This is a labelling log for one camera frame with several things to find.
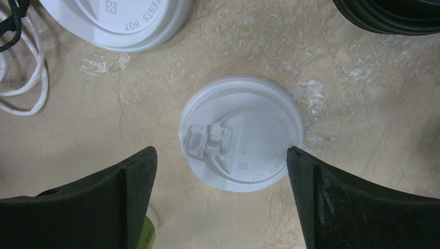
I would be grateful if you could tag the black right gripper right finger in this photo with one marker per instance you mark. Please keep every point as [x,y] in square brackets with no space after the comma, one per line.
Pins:
[337,209]

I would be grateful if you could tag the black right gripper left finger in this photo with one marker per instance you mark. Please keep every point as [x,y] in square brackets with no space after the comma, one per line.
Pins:
[103,210]

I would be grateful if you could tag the green takeout paper cup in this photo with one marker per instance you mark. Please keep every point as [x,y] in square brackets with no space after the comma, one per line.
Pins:
[150,225]

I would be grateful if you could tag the single white coffee lid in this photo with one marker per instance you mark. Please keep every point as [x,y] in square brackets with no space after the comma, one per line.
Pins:
[235,133]

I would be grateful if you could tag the white lid stack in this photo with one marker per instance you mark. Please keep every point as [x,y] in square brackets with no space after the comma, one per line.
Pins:
[121,26]

